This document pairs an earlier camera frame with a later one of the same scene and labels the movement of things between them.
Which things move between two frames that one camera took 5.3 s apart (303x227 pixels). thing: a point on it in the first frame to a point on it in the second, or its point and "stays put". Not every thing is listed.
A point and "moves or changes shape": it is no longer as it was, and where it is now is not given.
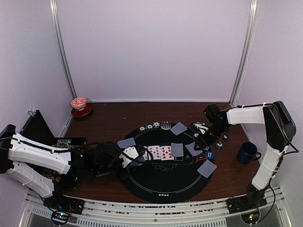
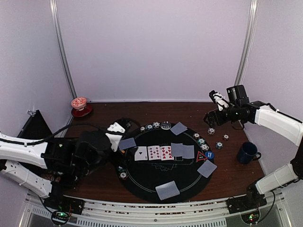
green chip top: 148,127 stays put
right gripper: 204,143 to 210,114
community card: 165,153 stays put
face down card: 191,147 moves or changes shape
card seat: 207,168 stays put
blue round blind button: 209,154 stays put
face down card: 177,149 stays put
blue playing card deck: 141,159 to 167,190
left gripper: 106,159 to 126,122
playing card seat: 127,143 stays put
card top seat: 178,128 stays put
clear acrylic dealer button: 165,126 stays put
